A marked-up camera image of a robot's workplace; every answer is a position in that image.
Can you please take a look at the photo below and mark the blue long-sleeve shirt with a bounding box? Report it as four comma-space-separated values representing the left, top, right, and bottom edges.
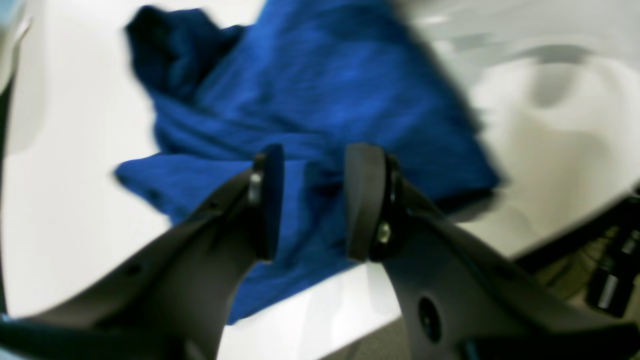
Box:
115, 0, 500, 325

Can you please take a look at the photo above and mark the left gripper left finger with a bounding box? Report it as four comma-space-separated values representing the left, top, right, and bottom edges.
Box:
1, 145, 285, 360

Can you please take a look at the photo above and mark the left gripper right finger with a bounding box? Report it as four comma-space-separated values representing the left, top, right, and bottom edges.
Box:
343, 143, 639, 360

